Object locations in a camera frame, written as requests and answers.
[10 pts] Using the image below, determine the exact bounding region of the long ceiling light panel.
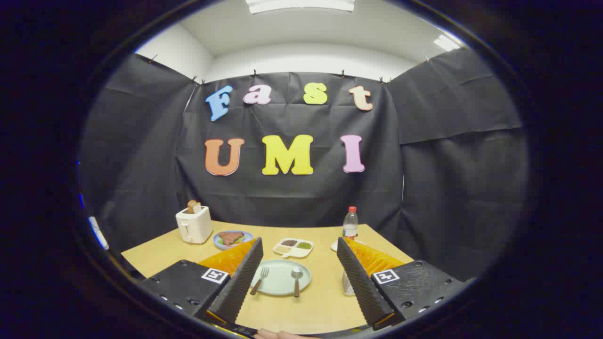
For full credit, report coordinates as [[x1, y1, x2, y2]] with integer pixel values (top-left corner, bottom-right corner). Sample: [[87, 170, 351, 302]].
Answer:
[[245, 0, 356, 14]]

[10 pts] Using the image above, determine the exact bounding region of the white toaster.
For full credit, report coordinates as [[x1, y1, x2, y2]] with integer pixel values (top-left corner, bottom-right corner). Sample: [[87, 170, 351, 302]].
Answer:
[[175, 205, 213, 244]]

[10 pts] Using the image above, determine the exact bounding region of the light green plate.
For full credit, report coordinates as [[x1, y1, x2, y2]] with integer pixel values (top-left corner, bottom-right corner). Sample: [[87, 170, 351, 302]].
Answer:
[[251, 259, 312, 296]]

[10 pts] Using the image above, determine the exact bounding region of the white square coaster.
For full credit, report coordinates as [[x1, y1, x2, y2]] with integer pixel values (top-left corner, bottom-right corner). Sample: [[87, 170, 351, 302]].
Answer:
[[331, 239, 363, 252]]

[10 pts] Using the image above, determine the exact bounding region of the black backdrop cloth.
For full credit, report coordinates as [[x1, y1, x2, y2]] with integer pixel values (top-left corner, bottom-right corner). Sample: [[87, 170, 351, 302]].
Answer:
[[80, 47, 530, 283]]

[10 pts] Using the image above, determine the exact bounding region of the white divided dish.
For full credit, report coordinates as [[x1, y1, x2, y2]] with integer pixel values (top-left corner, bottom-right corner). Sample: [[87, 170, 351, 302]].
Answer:
[[273, 238, 315, 259]]

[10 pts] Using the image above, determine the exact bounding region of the fork with brown handle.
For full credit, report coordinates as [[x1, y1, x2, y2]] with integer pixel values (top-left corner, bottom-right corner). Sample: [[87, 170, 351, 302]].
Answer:
[[250, 267, 270, 296]]

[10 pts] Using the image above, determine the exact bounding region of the small ceiling light panel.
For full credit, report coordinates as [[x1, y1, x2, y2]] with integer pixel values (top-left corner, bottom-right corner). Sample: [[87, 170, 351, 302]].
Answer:
[[433, 34, 460, 51]]

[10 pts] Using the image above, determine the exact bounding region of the clear bottle with red cap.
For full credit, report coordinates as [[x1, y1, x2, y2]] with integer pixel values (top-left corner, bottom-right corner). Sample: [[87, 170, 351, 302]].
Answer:
[[342, 206, 359, 241]]

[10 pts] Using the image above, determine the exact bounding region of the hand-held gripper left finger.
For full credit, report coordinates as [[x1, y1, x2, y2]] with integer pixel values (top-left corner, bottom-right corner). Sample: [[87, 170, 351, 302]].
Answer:
[[140, 237, 264, 325]]

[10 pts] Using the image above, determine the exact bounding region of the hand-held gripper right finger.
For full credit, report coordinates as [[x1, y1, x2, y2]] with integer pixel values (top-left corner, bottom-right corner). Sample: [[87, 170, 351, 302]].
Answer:
[[336, 236, 467, 331]]

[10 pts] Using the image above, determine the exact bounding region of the blue plate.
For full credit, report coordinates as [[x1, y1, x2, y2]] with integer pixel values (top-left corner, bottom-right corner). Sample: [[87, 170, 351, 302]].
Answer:
[[213, 230, 253, 250]]

